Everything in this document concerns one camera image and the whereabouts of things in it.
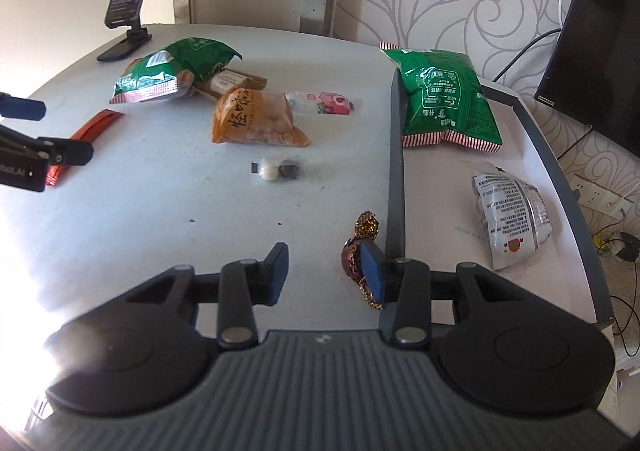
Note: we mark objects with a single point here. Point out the yellow green small object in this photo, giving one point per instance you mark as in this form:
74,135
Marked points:
605,246

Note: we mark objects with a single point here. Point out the green snack bag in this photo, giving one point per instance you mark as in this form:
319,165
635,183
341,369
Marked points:
195,56
445,96

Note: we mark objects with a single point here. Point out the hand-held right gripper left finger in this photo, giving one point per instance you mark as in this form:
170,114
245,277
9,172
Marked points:
280,272

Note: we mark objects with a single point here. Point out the white power strip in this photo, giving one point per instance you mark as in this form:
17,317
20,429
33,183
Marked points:
595,193

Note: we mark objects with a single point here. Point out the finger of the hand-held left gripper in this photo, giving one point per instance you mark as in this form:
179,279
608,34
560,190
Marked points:
70,152
22,107

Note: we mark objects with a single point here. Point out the black phone stand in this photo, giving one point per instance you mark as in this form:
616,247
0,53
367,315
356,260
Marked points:
122,48

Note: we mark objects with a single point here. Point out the pink white snack packet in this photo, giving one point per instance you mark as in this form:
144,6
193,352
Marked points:
330,103

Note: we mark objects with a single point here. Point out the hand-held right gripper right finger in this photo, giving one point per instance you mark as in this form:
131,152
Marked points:
372,276

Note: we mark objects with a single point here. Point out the white clear snack packet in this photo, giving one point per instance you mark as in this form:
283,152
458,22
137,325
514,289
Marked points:
510,221

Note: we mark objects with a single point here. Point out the round black device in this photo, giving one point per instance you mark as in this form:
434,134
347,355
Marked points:
631,246

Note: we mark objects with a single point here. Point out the red snack packet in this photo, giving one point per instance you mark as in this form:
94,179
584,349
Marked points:
97,123

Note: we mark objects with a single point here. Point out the clear packet with round candies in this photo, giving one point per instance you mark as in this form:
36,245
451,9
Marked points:
265,170

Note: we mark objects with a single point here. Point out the grey framed tray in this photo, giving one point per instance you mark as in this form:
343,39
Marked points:
440,191

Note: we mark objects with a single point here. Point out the gold red candy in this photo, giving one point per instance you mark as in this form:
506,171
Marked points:
367,226

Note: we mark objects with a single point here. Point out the brown pastry packet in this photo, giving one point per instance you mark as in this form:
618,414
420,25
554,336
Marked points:
235,79

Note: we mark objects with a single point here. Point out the orange peanut snack bag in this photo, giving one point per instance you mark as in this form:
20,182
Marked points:
255,118

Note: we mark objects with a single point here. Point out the black television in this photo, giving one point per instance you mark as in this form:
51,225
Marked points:
600,31

